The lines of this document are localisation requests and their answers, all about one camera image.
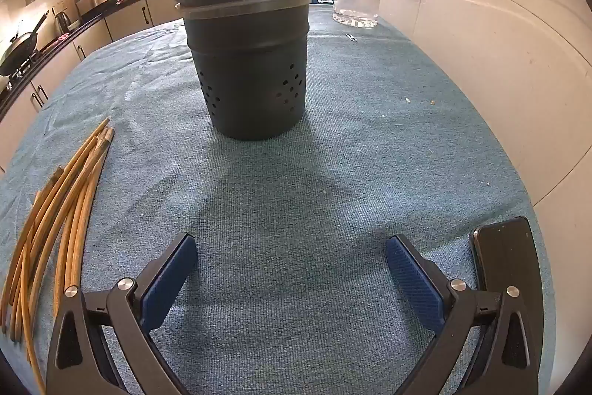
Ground blue table cloth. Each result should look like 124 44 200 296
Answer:
1 5 536 394

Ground bamboo chopstick six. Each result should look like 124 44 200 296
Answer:
53 187 86 316

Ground bamboo chopstick three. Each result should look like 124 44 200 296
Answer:
52 135 110 317

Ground black wok with handle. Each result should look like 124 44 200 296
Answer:
0 11 49 76

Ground bamboo chopstick five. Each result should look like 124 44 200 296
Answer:
20 240 46 395

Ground electric kettle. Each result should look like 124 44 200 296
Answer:
54 10 72 36

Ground lower kitchen cabinets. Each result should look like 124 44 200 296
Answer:
1 0 181 171

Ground bamboo chopstick two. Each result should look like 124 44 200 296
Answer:
8 125 107 313

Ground bamboo chopstick four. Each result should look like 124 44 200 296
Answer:
1 166 64 334

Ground dark grey utensil holder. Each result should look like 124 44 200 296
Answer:
175 0 311 140

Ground bamboo chopstick one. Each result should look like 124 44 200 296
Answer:
30 117 110 232

